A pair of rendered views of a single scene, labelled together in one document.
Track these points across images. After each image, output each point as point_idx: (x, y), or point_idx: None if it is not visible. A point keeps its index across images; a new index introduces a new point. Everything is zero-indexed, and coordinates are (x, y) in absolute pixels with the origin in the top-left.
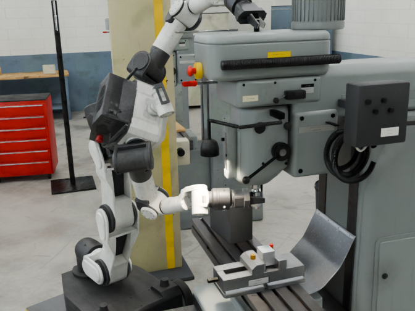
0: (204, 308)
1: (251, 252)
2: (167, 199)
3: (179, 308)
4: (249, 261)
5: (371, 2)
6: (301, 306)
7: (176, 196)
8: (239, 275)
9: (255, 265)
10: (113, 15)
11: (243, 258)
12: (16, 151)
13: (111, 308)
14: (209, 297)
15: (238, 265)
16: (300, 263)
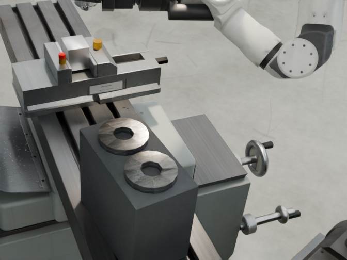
0: (169, 119)
1: (98, 59)
2: (268, 29)
3: (214, 178)
4: (104, 48)
5: None
6: (38, 46)
7: (248, 16)
8: (120, 49)
9: (95, 37)
10: None
11: (112, 58)
12: None
13: (345, 251)
14: (164, 137)
15: (120, 67)
16: (16, 66)
